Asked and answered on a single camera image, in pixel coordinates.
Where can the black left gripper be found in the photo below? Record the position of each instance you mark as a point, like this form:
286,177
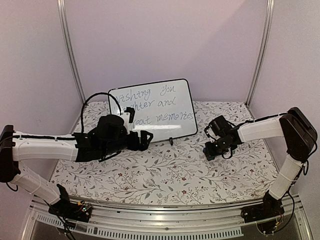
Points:
135,146

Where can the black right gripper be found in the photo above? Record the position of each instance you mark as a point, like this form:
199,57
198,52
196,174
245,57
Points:
210,151

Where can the white whiteboard black frame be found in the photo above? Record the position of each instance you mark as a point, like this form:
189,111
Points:
163,108

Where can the blue whiteboard eraser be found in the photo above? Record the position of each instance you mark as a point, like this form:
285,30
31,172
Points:
209,154

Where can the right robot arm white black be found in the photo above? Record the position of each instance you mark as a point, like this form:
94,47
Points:
293,127

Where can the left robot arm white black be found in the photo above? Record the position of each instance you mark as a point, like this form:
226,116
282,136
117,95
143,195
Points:
16,147

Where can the floral patterned table mat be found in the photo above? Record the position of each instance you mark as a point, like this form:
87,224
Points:
178,173

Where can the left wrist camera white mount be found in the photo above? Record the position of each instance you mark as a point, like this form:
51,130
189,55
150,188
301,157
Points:
128,118

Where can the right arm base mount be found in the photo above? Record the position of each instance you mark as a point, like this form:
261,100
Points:
268,215

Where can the front aluminium rail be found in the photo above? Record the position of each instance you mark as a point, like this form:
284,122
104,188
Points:
120,221

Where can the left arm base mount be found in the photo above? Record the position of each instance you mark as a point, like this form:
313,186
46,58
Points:
80,211

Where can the right aluminium frame post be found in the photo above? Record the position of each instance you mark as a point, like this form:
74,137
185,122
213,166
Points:
262,51

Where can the aluminium frame post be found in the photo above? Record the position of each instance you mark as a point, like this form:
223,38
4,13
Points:
61,7
262,51

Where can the left aluminium frame post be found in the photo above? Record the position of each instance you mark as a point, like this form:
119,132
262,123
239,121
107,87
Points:
61,7

